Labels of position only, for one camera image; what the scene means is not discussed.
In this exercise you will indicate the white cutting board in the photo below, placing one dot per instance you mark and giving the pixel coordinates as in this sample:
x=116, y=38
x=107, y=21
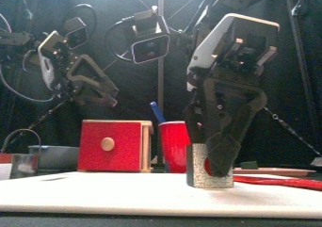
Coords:
x=126, y=196

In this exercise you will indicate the slanted dark frame pole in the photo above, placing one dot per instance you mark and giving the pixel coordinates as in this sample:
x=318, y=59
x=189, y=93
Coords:
x=302, y=64

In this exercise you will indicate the black webcam on pole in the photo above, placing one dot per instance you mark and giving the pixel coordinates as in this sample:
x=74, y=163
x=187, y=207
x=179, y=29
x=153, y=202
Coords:
x=151, y=47

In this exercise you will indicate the thin diagonal brace rod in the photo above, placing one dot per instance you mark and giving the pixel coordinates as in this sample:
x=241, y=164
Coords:
x=289, y=128
x=42, y=119

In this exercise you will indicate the small dark green block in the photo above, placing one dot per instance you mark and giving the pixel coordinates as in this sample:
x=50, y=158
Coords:
x=249, y=165

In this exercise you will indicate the blue stick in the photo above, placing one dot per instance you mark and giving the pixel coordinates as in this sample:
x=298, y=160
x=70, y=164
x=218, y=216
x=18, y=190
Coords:
x=157, y=111

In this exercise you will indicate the vertical metal frame pole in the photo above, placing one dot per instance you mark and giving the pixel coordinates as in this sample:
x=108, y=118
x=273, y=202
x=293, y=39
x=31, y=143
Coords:
x=161, y=86

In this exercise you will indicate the red wooden box with knob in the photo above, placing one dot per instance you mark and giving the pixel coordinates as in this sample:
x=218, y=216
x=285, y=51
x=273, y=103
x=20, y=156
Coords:
x=111, y=146

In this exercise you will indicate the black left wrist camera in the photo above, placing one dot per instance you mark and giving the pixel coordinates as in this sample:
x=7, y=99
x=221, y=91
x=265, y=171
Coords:
x=76, y=34

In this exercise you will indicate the red knife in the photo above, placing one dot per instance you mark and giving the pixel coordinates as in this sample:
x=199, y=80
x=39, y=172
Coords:
x=285, y=182

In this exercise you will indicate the red and white container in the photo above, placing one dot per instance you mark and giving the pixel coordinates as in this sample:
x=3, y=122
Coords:
x=4, y=166

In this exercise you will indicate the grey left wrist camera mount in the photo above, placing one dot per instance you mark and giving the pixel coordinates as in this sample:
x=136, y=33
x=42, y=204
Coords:
x=46, y=61

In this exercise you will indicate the red plastic cup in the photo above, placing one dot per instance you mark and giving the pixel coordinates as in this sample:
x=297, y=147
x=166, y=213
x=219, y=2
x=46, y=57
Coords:
x=174, y=146

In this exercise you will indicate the grey plastic bin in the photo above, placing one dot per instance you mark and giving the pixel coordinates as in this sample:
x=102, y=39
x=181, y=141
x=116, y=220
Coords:
x=54, y=157

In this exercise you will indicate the pink flat plate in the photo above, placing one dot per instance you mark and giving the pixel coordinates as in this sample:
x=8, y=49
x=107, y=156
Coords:
x=273, y=171

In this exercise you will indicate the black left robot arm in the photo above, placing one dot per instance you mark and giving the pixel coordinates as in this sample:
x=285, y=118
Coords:
x=15, y=39

